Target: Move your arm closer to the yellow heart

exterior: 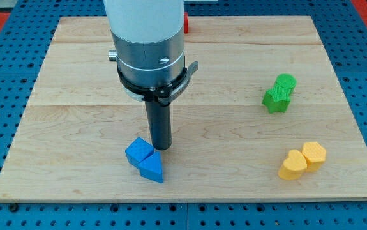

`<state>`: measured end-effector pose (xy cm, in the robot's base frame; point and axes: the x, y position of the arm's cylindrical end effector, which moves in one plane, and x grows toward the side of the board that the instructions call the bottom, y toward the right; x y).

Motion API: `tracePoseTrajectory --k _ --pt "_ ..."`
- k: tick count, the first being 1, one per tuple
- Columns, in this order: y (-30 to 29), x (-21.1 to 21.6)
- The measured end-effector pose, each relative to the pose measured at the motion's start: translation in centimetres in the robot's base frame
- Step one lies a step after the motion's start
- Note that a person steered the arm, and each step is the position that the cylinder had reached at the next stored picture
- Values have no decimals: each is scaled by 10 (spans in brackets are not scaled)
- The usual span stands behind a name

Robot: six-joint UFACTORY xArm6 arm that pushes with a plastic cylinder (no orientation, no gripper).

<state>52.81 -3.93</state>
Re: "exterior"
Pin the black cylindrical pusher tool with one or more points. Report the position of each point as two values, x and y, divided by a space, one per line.
159 121

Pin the blue cube block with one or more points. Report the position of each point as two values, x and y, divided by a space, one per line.
138 151

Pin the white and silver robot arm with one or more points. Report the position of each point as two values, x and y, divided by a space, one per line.
149 40

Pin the yellow hexagon block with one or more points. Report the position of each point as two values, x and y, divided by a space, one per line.
315 155

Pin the green cylinder block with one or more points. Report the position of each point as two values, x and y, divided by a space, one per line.
286 81

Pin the yellow heart block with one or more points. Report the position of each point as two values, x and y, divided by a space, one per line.
293 166

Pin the red block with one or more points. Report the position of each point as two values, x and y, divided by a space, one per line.
186 23

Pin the wooden board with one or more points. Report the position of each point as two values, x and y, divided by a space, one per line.
226 147

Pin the blue triangle block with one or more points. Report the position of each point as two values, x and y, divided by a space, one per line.
151 168

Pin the green star block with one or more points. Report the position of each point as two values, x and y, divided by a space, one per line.
277 99

